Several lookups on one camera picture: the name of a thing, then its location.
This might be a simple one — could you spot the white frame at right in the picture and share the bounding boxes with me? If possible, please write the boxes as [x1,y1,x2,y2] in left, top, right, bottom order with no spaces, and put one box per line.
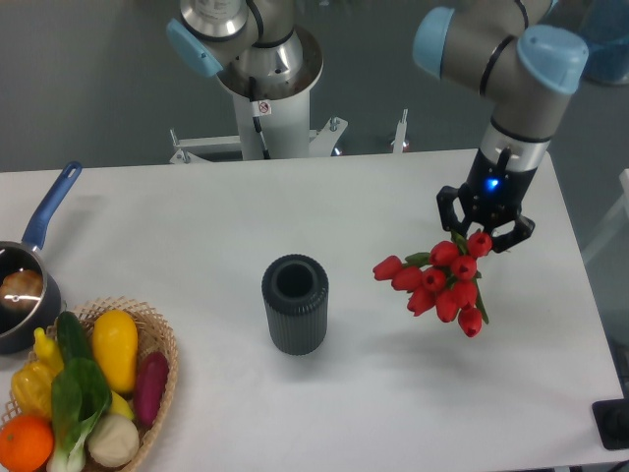
[581,169,628,265]

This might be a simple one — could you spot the dark green cucumber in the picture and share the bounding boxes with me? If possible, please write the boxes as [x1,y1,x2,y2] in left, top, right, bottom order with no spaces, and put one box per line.
[55,311,94,364]

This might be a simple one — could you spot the purple sweet potato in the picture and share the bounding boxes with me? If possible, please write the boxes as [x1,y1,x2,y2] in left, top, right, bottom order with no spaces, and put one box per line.
[134,351,169,427]

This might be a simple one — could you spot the brown bun in saucepan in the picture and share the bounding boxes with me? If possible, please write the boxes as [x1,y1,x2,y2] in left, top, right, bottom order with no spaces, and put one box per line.
[1,269,43,312]

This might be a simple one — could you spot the small yellow banana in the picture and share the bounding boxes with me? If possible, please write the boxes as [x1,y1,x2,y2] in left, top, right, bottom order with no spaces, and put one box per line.
[33,327,64,375]

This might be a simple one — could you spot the black device at edge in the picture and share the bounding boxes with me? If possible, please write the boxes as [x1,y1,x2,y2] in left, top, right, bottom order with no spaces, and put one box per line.
[592,398,628,450]

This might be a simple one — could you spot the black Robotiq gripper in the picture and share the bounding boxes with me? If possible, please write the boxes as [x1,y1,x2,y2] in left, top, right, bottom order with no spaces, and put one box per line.
[436,149,536,254]

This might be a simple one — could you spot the beige round mushroom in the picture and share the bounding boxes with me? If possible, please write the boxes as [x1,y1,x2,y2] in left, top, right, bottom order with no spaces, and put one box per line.
[87,414,140,468]

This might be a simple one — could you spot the black cable on pedestal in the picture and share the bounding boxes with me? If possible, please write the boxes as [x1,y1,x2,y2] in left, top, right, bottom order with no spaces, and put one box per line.
[248,77,271,160]

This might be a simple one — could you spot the green bok choy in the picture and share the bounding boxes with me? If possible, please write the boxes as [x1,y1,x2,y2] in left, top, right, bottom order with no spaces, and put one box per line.
[46,358,111,471]

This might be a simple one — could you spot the blue translucent container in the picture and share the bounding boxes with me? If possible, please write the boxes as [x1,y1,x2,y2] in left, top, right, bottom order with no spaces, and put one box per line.
[580,0,628,86]

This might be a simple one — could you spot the red tulip bouquet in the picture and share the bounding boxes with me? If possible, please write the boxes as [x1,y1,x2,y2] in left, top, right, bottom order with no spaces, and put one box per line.
[372,231,493,338]

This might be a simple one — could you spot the yellow bell pepper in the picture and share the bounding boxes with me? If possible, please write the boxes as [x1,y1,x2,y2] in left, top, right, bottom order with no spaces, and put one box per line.
[11,361,54,420]

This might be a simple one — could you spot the yellow squash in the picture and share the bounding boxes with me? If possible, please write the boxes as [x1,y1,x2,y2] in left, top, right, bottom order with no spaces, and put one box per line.
[91,310,139,395]

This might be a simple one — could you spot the blue handled saucepan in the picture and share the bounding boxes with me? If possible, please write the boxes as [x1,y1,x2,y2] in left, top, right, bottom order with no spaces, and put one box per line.
[1,161,83,355]

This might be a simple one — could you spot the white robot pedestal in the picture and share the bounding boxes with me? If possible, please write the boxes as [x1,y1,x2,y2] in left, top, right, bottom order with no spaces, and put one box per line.
[167,20,348,163]

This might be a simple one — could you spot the dark grey ribbed vase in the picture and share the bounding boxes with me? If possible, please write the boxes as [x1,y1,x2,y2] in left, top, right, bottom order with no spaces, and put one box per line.
[261,254,329,356]

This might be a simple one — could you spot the orange fruit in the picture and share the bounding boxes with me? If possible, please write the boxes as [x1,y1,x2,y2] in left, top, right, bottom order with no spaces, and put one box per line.
[1,415,54,471]

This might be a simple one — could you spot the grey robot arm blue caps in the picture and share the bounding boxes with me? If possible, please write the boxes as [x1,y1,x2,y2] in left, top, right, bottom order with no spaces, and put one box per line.
[166,1,589,253]

